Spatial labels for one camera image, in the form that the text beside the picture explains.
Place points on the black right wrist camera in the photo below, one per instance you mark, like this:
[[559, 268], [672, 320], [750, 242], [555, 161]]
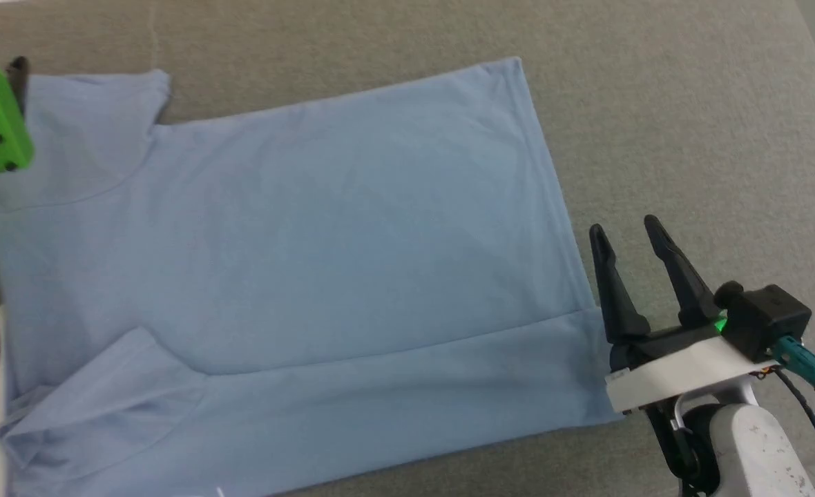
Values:
[[766, 317]]

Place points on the grey fabric sofa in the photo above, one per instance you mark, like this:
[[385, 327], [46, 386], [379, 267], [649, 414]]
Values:
[[656, 103]]

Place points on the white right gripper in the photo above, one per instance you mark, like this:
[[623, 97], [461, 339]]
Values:
[[684, 369]]

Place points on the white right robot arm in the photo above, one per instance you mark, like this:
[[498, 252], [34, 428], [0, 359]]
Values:
[[746, 449]]

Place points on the light blue t-shirt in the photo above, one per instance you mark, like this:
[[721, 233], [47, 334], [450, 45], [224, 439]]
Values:
[[311, 262]]

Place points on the teal right camera connector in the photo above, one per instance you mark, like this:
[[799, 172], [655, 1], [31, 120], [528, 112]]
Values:
[[804, 362]]

